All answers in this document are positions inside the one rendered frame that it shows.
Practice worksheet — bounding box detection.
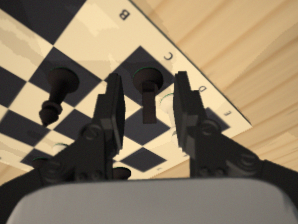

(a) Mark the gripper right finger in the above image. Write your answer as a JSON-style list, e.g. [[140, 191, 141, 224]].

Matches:
[[173, 71, 298, 210]]

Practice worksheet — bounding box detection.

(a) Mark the white chess piece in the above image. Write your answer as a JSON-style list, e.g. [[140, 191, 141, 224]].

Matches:
[[160, 93, 182, 150]]

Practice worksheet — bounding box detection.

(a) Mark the chessboard with cream and black squares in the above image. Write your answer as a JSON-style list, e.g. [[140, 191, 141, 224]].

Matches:
[[0, 0, 252, 179]]

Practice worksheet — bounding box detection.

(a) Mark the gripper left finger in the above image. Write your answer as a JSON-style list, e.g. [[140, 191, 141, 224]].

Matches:
[[0, 73, 126, 224]]

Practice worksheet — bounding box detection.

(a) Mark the white pawn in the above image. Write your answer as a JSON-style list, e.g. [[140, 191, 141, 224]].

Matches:
[[53, 143, 68, 154]]

